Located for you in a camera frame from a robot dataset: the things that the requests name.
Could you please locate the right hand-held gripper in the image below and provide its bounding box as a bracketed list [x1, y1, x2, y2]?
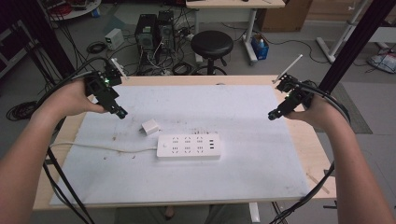
[267, 54, 316, 122]

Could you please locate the round table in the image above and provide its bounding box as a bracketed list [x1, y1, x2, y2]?
[46, 0, 103, 21]

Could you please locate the white table mat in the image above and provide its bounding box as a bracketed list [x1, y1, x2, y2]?
[49, 84, 310, 206]

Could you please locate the white power supply box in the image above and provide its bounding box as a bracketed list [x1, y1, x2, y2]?
[104, 27, 125, 51]

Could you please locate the black computer tower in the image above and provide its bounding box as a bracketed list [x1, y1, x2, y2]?
[157, 9, 176, 54]
[134, 13, 159, 67]

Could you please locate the white table leg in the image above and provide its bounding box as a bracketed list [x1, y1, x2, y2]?
[248, 202, 262, 224]

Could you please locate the white power strip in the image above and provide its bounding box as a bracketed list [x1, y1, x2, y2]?
[156, 133, 222, 161]

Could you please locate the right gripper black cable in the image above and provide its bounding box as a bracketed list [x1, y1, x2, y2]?
[268, 79, 352, 224]

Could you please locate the person's right hand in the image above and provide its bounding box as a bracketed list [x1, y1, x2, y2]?
[284, 92, 339, 130]

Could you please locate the white desk frame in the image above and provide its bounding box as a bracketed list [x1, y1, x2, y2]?
[315, 0, 396, 65]

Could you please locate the wooden table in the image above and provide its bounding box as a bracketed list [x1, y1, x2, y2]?
[32, 74, 338, 212]

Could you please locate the black round stool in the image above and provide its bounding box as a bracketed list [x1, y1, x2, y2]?
[190, 29, 234, 77]

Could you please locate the cardboard box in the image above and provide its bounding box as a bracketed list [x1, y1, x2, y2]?
[257, 0, 314, 34]

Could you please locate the black frame post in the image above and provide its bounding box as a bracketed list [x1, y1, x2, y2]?
[8, 0, 77, 79]
[317, 0, 396, 95]

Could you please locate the white-legged wooden desk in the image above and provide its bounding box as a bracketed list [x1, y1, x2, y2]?
[185, 0, 287, 66]

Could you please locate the white charger adapter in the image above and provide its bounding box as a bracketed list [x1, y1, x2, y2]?
[140, 118, 160, 136]

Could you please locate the white power strip cable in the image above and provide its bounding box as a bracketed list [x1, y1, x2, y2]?
[49, 142, 159, 154]

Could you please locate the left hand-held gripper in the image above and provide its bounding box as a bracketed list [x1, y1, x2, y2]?
[84, 57, 129, 120]

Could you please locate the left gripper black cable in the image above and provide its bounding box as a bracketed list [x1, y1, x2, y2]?
[33, 56, 110, 114]

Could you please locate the plastic bag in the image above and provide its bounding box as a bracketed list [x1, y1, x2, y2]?
[365, 51, 396, 75]

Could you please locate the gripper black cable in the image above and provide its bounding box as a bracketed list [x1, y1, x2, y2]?
[268, 79, 352, 224]
[33, 56, 110, 114]

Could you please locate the person's left hand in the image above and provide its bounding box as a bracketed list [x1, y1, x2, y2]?
[41, 77, 108, 119]

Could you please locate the coiled black floor cable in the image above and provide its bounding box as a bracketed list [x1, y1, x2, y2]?
[6, 100, 39, 122]

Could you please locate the black diagonal strut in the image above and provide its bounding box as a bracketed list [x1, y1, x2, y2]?
[42, 146, 96, 224]

